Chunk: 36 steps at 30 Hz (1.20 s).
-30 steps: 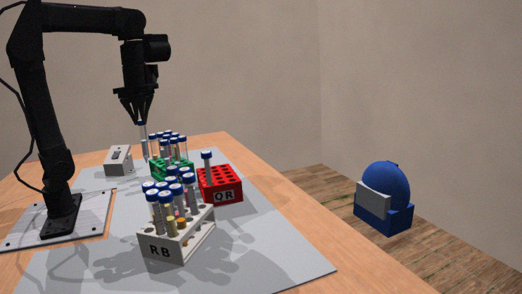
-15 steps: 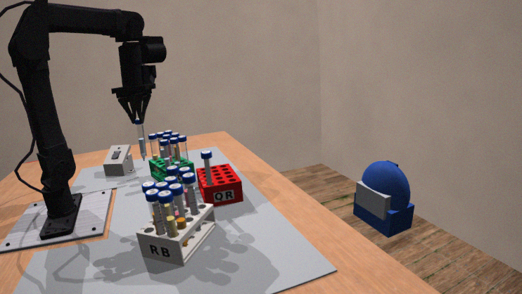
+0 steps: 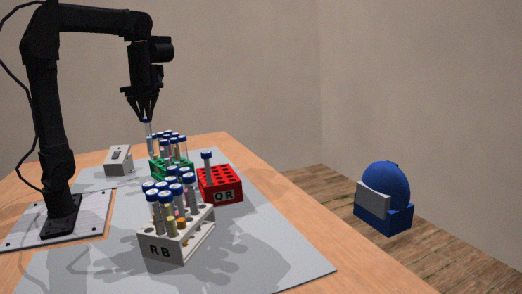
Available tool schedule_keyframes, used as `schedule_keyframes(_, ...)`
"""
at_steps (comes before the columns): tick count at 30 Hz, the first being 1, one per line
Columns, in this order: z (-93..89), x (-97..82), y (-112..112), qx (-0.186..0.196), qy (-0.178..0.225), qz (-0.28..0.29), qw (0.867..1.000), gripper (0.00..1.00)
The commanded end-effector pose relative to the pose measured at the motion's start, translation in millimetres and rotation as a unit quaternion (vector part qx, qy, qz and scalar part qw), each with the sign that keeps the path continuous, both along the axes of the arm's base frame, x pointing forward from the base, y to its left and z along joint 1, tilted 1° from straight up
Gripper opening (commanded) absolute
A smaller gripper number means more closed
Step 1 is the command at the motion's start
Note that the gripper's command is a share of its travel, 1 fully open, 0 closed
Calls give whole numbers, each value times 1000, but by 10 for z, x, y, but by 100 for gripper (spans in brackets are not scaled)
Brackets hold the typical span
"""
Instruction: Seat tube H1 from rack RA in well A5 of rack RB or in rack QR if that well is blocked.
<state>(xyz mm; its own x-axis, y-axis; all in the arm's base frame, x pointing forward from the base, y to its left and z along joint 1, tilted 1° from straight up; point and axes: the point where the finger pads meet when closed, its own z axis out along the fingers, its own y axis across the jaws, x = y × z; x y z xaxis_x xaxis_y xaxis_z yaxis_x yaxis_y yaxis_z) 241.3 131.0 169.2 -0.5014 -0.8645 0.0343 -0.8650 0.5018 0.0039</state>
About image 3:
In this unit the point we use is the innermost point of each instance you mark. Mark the white test tube rack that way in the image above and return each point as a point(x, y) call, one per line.
point(171, 250)

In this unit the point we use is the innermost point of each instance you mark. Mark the grey bench mat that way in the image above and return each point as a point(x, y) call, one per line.
point(253, 250)

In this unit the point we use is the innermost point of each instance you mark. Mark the red tube rack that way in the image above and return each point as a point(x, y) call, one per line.
point(227, 188)

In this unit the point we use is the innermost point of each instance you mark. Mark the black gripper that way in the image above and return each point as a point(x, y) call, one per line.
point(140, 79)

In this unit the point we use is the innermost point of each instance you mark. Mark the green tube rack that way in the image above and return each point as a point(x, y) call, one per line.
point(160, 165)

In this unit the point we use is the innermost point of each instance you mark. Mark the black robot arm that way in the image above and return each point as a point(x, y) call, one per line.
point(41, 47)

